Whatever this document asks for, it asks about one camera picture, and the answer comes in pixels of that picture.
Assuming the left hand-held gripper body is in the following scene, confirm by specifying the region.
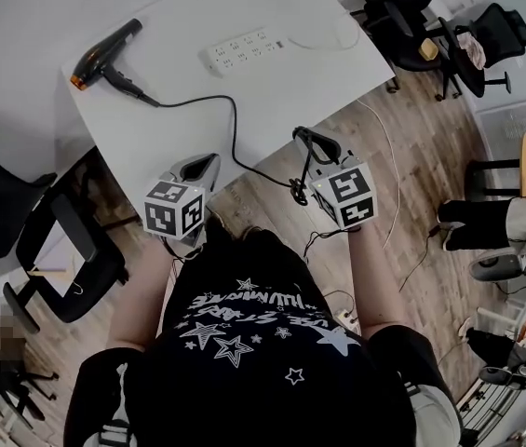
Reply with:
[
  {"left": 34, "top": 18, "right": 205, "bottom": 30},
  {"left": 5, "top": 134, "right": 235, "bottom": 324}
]
[{"left": 143, "top": 172, "right": 208, "bottom": 246}]

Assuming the small white floor socket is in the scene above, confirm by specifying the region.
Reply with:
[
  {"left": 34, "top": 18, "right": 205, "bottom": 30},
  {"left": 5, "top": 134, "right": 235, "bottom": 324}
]
[{"left": 334, "top": 308, "right": 361, "bottom": 335}]

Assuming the person's black star t-shirt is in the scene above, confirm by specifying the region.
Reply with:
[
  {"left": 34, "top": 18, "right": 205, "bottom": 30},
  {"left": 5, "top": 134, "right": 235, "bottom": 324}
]
[{"left": 64, "top": 230, "right": 464, "bottom": 447}]

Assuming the white paper sheet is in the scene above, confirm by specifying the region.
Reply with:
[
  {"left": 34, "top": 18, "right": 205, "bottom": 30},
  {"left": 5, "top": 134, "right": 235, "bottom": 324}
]
[{"left": 34, "top": 235, "right": 80, "bottom": 297}]

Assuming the person's right forearm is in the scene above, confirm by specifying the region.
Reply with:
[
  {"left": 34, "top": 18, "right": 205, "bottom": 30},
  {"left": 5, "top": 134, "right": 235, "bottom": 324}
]
[{"left": 345, "top": 225, "right": 408, "bottom": 339}]

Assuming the crumpled pink cloth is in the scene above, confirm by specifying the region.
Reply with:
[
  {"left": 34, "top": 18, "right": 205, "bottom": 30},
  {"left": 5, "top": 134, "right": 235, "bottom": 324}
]
[{"left": 457, "top": 33, "right": 487, "bottom": 70}]

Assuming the thin black gripper wire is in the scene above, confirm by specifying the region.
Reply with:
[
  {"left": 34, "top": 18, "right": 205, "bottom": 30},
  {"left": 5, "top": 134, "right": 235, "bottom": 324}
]
[
  {"left": 303, "top": 227, "right": 362, "bottom": 261},
  {"left": 159, "top": 237, "right": 204, "bottom": 264}
]

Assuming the black swivel chair base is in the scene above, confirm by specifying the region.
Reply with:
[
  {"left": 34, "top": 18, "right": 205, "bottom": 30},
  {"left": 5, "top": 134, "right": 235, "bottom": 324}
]
[{"left": 0, "top": 365, "right": 61, "bottom": 432}]

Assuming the person's left forearm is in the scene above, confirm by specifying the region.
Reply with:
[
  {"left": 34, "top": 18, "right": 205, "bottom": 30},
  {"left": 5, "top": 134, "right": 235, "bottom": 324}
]
[{"left": 106, "top": 235, "right": 180, "bottom": 351}]

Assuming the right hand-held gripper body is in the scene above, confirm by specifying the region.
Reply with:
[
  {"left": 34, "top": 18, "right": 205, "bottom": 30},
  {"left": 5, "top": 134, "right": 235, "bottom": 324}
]
[{"left": 311, "top": 158, "right": 379, "bottom": 229}]

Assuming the grey round device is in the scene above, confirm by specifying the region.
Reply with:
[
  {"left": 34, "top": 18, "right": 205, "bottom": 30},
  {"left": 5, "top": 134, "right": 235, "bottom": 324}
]
[{"left": 469, "top": 253, "right": 524, "bottom": 282}]

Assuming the black hair dryer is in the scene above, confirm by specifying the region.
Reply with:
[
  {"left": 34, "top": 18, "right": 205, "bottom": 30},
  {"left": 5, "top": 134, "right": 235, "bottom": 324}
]
[{"left": 69, "top": 18, "right": 152, "bottom": 104}]

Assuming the white power strip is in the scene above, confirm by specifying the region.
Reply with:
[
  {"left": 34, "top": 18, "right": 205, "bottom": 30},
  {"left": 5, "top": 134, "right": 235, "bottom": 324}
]
[{"left": 196, "top": 26, "right": 290, "bottom": 79}]

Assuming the wooden clothes hanger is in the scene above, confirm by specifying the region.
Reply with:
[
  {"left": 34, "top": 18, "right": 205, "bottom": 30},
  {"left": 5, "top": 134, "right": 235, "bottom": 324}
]
[{"left": 28, "top": 267, "right": 83, "bottom": 296}]

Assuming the black power cord with plug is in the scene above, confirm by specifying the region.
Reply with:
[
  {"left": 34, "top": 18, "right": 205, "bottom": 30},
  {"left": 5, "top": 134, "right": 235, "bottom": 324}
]
[{"left": 143, "top": 93, "right": 319, "bottom": 207}]

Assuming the black floor cable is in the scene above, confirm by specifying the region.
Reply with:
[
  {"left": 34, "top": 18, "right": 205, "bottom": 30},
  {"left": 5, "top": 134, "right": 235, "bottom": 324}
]
[{"left": 398, "top": 223, "right": 441, "bottom": 293}]

